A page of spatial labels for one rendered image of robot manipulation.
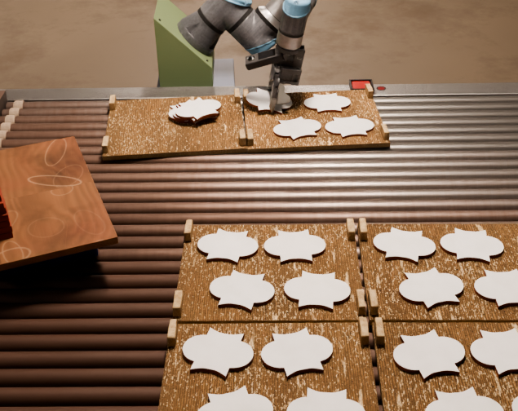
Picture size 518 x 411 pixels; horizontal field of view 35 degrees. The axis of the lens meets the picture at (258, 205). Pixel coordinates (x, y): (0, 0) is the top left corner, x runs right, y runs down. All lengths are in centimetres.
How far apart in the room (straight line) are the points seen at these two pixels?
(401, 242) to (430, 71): 323
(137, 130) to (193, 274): 72
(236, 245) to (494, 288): 59
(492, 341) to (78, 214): 95
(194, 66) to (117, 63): 250
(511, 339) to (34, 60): 421
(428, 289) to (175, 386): 59
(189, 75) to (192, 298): 119
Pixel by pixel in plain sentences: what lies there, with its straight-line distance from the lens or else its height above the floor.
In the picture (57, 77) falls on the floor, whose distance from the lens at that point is 518.
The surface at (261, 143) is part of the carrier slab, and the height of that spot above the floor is 94.
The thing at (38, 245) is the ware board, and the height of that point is 104.
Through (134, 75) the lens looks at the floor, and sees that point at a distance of 509.
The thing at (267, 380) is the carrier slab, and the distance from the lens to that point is 160.
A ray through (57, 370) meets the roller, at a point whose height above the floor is 92.
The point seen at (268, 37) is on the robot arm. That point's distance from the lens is 280.
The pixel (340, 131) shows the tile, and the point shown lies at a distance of 239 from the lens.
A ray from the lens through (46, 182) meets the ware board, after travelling 205.
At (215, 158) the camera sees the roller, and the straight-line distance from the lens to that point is 232.
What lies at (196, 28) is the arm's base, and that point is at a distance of 281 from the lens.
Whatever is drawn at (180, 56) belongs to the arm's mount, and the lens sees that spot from 279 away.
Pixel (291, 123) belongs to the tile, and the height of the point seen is 94.
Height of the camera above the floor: 209
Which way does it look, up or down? 34 degrees down
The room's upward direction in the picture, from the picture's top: 1 degrees counter-clockwise
